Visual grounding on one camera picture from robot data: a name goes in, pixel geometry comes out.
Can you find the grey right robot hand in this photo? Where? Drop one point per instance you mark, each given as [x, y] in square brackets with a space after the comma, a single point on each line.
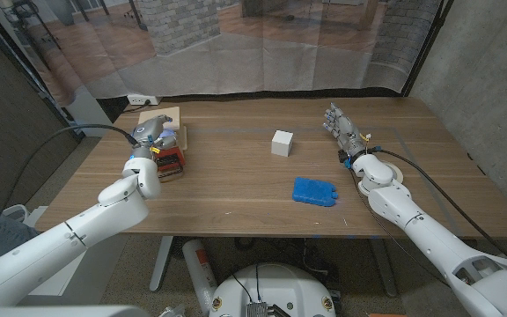
[346, 132]

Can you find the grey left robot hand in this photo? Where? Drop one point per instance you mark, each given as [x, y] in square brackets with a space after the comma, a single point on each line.
[150, 132]

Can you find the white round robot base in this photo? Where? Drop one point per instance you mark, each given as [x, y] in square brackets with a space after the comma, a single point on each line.
[275, 286]

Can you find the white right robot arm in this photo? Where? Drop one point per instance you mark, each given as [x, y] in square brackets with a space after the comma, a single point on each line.
[434, 246]

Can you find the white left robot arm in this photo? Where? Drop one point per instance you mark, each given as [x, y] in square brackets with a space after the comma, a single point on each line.
[82, 229]

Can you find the wooden box with slot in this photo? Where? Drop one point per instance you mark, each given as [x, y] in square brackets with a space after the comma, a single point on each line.
[167, 112]

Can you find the red-fronted wooden drawer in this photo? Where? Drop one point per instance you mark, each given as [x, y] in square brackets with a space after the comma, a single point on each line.
[172, 156]

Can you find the white cube box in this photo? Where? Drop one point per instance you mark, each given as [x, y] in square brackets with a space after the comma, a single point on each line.
[282, 143]

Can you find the blue ice pack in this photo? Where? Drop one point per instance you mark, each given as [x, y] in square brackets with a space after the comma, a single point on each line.
[314, 191]

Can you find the white power strip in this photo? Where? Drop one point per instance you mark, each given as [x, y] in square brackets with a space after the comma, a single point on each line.
[141, 100]

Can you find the black backdrop stand pole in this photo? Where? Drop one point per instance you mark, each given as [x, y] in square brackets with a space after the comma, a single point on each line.
[427, 48]

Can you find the printed room backdrop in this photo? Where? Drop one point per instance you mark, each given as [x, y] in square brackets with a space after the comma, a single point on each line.
[258, 53]

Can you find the white cylinder with orange label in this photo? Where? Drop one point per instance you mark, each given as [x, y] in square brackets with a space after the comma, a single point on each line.
[198, 268]

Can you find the white floor platform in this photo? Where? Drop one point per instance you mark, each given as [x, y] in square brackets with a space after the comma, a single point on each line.
[68, 284]

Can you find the person leg in jeans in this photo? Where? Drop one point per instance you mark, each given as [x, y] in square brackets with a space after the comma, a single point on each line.
[13, 240]

